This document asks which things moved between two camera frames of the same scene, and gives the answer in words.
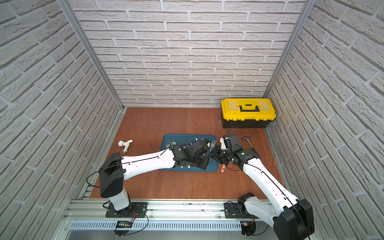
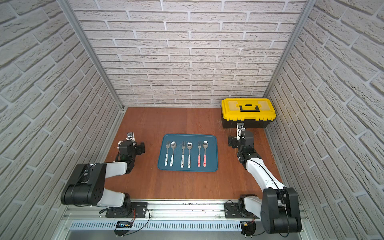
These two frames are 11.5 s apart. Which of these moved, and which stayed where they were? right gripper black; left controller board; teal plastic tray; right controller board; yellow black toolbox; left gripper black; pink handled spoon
Moved: right gripper black; left gripper black; pink handled spoon
Stayed: teal plastic tray; right controller board; left controller board; yellow black toolbox
